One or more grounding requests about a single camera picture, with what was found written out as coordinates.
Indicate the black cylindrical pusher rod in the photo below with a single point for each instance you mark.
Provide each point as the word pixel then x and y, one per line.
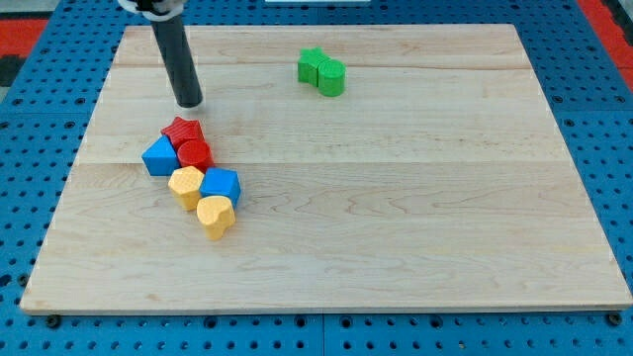
pixel 177 57

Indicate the white rod mount collar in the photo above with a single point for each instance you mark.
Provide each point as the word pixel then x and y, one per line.
pixel 154 10

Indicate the red star block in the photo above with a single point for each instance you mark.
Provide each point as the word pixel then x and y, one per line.
pixel 181 131

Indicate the green star block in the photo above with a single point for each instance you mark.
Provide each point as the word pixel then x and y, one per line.
pixel 309 61

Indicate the red cylinder block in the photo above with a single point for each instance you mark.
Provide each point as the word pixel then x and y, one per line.
pixel 196 153

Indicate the blue triangular block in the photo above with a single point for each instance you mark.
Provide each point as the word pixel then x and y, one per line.
pixel 160 158

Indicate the yellow hexagon block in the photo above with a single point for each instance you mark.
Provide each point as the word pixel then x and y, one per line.
pixel 184 185

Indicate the blue cube block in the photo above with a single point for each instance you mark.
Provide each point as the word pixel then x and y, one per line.
pixel 221 182

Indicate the yellow heart block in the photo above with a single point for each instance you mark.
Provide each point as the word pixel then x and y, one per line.
pixel 216 215

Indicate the green cylinder block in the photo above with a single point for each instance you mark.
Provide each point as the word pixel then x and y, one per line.
pixel 331 75

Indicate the light wooden board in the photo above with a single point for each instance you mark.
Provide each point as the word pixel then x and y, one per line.
pixel 438 181

